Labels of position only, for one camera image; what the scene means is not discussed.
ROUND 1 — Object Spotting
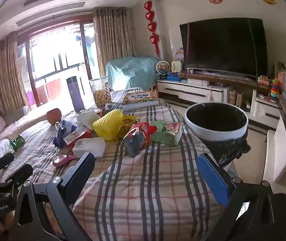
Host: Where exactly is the yellow foam fruit net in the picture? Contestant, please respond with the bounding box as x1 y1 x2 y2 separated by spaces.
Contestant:
92 109 124 141

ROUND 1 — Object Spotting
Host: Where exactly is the colourful book box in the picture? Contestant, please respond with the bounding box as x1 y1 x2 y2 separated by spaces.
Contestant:
121 90 160 111

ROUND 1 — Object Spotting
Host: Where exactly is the white bin with black liner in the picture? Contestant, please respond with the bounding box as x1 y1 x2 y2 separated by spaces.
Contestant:
184 102 251 167

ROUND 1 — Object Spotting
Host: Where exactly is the pink plastic pouch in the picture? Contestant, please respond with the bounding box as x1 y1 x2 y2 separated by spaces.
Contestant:
52 154 76 167

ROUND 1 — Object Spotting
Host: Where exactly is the stacking ring toy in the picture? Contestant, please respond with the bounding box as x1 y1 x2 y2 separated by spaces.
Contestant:
269 79 280 98

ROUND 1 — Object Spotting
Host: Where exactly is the red toy bus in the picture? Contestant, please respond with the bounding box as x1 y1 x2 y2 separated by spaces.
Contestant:
258 75 270 87

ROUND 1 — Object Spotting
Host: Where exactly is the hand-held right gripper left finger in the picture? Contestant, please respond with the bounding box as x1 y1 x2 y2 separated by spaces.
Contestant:
13 152 96 241

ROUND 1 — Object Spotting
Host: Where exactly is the green crumpled wrapper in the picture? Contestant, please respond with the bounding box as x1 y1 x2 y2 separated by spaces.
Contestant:
10 134 25 148

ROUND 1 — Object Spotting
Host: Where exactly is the clear cookie jar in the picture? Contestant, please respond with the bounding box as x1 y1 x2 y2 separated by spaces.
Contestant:
89 76 112 108

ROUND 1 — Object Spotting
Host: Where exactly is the white plastic bag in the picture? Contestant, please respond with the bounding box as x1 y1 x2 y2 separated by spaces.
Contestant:
77 110 101 131

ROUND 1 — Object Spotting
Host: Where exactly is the beige patterned curtain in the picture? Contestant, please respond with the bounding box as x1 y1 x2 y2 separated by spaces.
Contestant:
93 7 134 77
0 34 29 116

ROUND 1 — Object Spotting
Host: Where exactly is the white ferris wheel toy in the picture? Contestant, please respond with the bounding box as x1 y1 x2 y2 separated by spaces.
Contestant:
155 61 171 79

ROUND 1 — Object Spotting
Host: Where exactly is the glass balcony door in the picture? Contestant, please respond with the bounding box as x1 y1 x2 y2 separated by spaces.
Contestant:
18 21 94 106

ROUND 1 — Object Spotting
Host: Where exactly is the red heart hanging decoration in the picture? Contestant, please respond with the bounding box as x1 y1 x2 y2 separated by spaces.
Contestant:
144 1 161 57

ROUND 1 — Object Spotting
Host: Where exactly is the cream toy phone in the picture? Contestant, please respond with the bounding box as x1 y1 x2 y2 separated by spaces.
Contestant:
171 61 182 74

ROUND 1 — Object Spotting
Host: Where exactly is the pale sofa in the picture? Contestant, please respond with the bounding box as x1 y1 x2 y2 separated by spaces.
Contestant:
0 105 48 161

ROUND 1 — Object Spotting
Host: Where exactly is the yellow red snack bag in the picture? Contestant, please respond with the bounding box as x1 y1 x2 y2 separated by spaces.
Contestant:
119 115 137 137

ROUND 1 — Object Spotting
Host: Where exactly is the wooden television riser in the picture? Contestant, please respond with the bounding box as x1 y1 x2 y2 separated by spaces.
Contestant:
178 71 259 89

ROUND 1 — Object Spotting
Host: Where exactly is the round colourful sign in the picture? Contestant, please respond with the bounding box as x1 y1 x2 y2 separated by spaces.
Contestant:
174 48 185 62

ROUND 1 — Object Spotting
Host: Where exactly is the red grey snack packet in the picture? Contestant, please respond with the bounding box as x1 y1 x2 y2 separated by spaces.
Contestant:
123 122 157 157

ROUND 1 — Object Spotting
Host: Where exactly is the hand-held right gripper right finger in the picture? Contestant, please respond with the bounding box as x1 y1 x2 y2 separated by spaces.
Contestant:
197 153 275 241

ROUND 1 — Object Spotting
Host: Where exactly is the blue snack packet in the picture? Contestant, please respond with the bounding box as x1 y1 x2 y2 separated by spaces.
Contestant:
53 120 78 147

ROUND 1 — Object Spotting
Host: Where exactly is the white television cabinet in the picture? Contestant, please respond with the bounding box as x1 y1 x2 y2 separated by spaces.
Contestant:
157 79 281 128

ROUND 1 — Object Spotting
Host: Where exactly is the white side cabinet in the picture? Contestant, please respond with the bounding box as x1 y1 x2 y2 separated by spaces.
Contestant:
263 117 286 181

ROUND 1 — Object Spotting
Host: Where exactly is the purple bottle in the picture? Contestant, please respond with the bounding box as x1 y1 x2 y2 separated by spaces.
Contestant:
66 76 84 112

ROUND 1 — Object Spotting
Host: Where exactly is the red white packet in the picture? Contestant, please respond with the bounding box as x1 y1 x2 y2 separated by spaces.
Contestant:
64 125 93 146

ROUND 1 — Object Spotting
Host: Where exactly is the black flat television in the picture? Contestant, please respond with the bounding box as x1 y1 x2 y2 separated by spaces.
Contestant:
179 17 269 78

